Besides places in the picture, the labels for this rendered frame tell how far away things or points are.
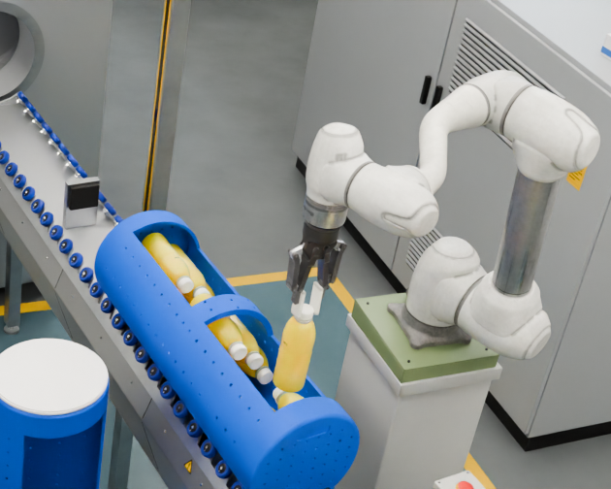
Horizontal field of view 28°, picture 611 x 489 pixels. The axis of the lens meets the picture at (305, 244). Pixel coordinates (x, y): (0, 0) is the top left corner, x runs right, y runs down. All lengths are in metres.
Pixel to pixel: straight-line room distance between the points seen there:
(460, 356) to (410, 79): 1.99
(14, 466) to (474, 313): 1.19
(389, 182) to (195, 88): 4.49
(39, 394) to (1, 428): 0.12
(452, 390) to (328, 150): 1.14
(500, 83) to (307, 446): 0.91
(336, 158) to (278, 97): 4.45
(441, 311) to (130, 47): 4.26
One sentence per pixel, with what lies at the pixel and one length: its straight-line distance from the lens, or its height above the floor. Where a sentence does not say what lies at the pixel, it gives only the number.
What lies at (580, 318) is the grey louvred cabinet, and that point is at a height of 0.63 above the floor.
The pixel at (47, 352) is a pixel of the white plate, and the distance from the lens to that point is 3.05.
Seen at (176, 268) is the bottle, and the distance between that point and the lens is 3.11.
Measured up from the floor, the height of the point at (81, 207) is 1.01.
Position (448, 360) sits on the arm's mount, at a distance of 3.24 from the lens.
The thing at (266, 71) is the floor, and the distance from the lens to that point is 7.07.
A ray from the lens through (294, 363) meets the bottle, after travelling 2.64.
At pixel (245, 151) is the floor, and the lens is 6.18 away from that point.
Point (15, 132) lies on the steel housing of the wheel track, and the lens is 4.20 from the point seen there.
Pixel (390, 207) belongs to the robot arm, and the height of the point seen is 1.81.
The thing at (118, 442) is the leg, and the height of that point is 0.30.
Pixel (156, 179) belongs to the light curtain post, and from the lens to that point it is 3.92.
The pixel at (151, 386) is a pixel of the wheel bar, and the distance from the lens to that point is 3.15.
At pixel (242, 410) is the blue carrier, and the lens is 2.72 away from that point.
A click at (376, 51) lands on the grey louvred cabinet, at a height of 0.91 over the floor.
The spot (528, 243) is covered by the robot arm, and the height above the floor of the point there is 1.50.
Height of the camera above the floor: 2.95
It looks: 32 degrees down
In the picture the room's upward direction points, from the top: 11 degrees clockwise
